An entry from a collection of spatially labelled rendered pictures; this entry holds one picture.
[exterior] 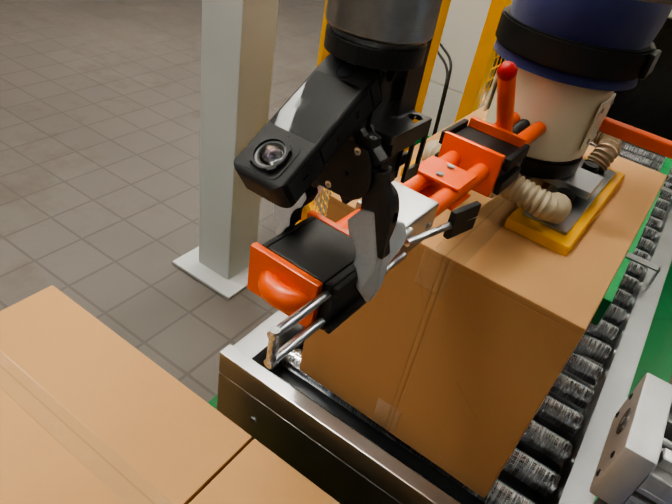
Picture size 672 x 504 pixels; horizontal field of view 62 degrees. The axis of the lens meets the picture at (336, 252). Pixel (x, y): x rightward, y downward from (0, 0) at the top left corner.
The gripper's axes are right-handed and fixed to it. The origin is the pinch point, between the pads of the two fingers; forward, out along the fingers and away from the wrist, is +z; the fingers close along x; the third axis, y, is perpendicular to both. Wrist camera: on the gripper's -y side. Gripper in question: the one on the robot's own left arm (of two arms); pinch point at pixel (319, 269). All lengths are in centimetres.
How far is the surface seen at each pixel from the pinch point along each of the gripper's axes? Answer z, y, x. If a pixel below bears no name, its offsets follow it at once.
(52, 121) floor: 113, 111, 248
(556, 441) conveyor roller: 59, 56, -27
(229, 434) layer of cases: 60, 13, 21
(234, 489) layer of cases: 60, 6, 13
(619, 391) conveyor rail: 55, 74, -33
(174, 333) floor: 114, 56, 88
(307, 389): 65, 35, 20
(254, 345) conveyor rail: 55, 29, 30
